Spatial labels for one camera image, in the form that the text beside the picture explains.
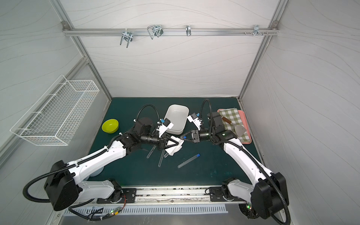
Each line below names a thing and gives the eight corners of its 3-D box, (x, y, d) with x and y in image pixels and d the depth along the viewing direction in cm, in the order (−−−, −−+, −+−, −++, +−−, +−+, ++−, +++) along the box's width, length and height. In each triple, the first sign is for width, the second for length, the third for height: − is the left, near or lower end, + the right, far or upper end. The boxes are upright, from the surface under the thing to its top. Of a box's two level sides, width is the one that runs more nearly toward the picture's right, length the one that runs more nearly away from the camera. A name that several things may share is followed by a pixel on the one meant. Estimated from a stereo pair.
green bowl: (102, 134, 99) (99, 130, 95) (107, 122, 106) (104, 118, 102) (117, 134, 99) (114, 130, 95) (121, 122, 106) (119, 118, 102)
